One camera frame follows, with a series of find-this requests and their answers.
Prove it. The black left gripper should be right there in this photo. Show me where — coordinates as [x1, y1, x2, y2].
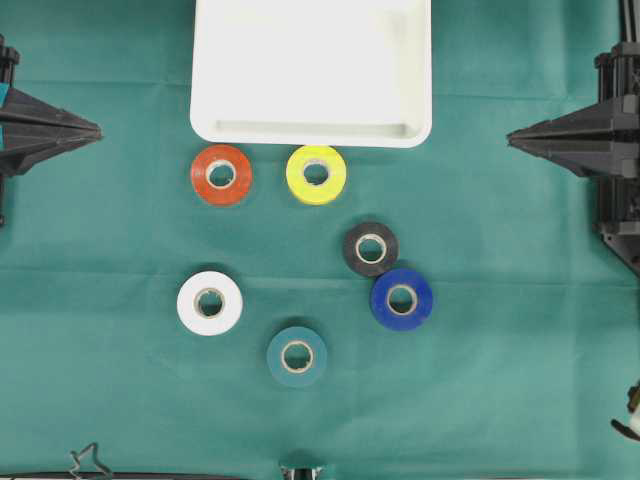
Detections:
[0, 34, 104, 236]

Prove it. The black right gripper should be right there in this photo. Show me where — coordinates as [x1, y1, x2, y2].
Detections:
[506, 42, 640, 279]

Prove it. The black tape roll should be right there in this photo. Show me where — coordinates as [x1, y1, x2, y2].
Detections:
[342, 222, 399, 277]

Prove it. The yellow tape roll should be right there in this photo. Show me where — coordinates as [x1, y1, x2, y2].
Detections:
[285, 145, 347, 205]

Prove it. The orange tape roll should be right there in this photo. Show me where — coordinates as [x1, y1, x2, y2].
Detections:
[190, 144, 253, 207]

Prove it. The blue tape roll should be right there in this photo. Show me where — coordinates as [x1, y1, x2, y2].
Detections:
[370, 268, 434, 331]

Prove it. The white plastic tray case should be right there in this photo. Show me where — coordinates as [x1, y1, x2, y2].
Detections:
[190, 1, 433, 148]

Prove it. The white tape roll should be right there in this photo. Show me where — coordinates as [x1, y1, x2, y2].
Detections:
[176, 271, 243, 336]

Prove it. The teal green tape roll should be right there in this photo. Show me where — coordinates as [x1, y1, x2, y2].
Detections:
[266, 326, 328, 388]

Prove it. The white connector with cables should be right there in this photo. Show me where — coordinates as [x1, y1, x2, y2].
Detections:
[610, 383, 640, 442]

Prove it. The bent metal wire clip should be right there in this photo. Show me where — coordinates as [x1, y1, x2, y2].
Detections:
[68, 442, 114, 476]

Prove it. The metal camera stand base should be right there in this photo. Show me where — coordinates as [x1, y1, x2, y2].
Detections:
[280, 465, 324, 480]

